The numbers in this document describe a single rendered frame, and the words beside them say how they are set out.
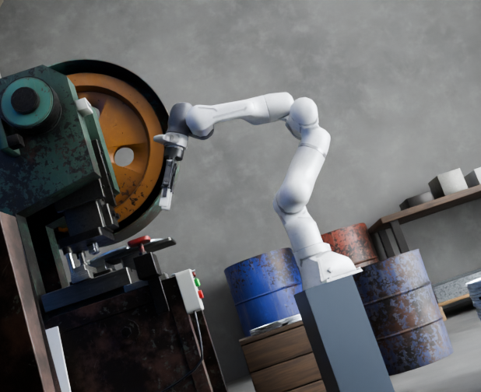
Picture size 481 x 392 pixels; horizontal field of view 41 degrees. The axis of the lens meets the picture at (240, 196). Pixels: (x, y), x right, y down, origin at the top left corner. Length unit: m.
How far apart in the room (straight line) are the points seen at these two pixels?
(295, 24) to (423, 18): 1.20
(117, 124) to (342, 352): 1.40
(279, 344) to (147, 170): 0.92
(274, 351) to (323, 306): 0.47
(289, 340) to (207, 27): 4.16
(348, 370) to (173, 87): 4.26
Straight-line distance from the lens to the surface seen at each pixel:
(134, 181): 2.80
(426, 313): 2.94
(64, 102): 2.35
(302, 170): 2.31
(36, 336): 0.80
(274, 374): 2.61
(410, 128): 6.00
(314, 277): 2.25
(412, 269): 2.94
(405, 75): 6.16
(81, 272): 2.16
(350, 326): 2.23
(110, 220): 2.36
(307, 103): 2.38
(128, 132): 2.86
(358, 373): 2.24
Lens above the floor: 0.40
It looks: 11 degrees up
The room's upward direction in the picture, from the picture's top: 19 degrees counter-clockwise
